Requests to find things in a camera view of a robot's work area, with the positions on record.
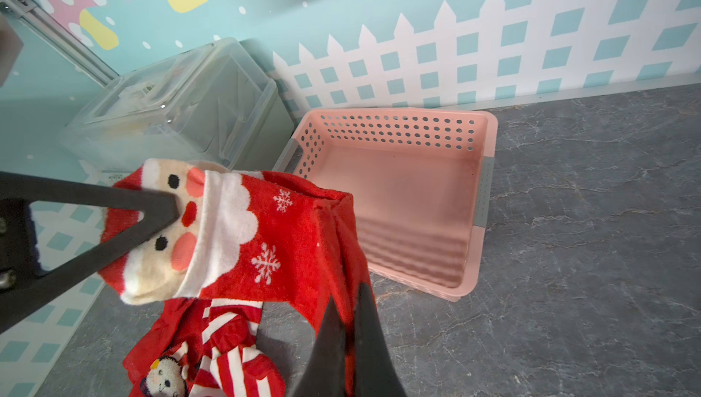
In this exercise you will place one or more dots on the clear lidded storage box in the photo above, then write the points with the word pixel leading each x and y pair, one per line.
pixel 213 103

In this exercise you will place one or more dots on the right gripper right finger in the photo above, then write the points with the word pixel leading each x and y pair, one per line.
pixel 351 361

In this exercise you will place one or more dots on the pink plastic basket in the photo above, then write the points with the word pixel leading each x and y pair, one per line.
pixel 420 180

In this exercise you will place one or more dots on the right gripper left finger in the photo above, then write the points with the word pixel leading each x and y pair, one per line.
pixel 25 286

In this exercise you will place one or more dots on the red white striped sock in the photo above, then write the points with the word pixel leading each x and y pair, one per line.
pixel 231 363

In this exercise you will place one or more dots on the red Santa sock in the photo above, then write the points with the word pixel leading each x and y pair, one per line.
pixel 254 236

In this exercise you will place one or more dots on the red sock white lettering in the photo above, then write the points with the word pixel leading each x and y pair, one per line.
pixel 182 321

